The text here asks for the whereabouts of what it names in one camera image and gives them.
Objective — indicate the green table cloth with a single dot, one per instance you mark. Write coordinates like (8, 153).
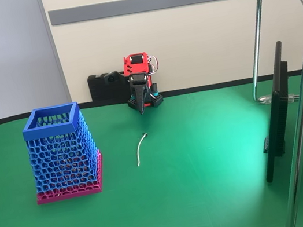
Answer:
(183, 196)

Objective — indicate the white cable piece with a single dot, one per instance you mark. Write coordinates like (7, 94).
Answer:
(139, 145)

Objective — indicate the black flat light panel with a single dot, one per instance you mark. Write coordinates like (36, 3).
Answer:
(278, 114)

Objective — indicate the black clamp with teal knob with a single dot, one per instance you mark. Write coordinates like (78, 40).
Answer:
(154, 90)

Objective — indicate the blue and pink mesh basket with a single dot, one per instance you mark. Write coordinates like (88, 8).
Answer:
(54, 127)

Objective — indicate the black ribbed block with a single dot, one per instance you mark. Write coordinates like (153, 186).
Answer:
(98, 89)

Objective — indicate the black perforated arm base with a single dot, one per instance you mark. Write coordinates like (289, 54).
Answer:
(155, 101)

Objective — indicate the clear plastic clip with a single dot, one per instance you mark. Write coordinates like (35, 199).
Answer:
(266, 98)

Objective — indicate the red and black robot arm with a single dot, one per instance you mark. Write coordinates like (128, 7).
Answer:
(136, 67)

